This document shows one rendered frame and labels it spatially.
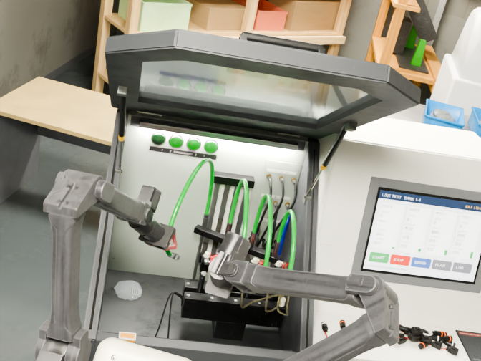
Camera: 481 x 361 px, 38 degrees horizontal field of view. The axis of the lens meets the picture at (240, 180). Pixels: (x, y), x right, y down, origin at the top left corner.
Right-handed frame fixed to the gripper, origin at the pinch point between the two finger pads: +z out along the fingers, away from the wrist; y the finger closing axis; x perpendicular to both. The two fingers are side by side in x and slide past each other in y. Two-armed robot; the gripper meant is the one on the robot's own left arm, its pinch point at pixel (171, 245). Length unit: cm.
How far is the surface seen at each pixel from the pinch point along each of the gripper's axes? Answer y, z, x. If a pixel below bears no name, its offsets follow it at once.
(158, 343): -1.4, 12.9, 26.9
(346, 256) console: -35, 44, -23
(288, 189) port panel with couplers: -7, 41, -40
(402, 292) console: -51, 62, -21
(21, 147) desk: 232, 128, -60
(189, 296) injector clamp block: 3.9, 26.2, 8.8
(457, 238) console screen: -64, 59, -43
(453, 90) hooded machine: 26, 278, -231
